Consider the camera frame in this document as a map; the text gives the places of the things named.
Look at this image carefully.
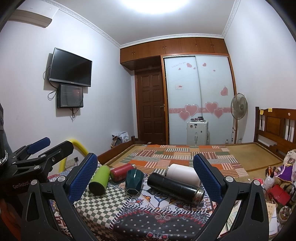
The dark green faceted cup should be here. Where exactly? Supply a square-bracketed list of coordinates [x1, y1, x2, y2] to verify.
[125, 169, 144, 195]

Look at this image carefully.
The white cylindrical cup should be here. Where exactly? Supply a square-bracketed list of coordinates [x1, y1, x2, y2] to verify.
[165, 164, 201, 187]

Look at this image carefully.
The black thermos flask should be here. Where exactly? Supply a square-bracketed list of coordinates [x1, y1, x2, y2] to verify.
[147, 173, 205, 205]

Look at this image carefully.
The yellow foam tube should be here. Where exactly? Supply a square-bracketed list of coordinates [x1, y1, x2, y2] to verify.
[59, 138, 89, 172]

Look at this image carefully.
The white squeeze bottle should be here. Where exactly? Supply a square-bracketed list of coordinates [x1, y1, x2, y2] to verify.
[263, 174, 275, 191]

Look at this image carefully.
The lime green tumbler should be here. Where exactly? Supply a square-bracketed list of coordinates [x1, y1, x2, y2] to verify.
[88, 165, 110, 196]

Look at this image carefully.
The red wallet box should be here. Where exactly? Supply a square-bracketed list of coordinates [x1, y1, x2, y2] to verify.
[269, 185, 290, 206]

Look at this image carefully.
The doll in purple dress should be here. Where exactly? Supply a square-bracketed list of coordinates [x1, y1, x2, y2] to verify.
[276, 149, 295, 184]

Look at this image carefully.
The red thermos bottle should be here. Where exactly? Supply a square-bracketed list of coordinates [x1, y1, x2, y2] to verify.
[110, 163, 137, 182]

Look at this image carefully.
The bag pile in corner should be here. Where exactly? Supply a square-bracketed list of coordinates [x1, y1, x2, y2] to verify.
[111, 131, 130, 148]

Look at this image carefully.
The patchwork striped bed mat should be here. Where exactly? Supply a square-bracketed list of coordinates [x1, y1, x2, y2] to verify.
[105, 143, 285, 183]

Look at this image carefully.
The wooden bed headboard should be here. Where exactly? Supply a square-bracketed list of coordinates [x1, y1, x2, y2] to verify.
[253, 106, 295, 159]

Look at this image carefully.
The patterned table cloth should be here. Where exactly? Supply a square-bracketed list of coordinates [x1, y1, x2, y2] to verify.
[47, 165, 242, 241]

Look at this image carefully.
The standing electric fan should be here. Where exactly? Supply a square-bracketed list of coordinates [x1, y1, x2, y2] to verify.
[230, 93, 248, 144]

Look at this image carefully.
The dark wooden door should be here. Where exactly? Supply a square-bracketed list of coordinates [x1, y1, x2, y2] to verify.
[135, 69, 166, 145]

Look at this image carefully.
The wooden wardrobe with glass doors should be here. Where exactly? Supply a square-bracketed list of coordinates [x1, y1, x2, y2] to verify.
[120, 37, 236, 145]

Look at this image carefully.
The white air conditioner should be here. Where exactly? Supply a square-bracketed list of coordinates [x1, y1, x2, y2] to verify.
[9, 5, 59, 28]

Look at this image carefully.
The small wall-mounted monitor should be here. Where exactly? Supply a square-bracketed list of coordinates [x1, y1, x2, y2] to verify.
[57, 84, 83, 108]

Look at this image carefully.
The wall-mounted black television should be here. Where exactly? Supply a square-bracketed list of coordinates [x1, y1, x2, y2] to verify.
[49, 48, 92, 87]

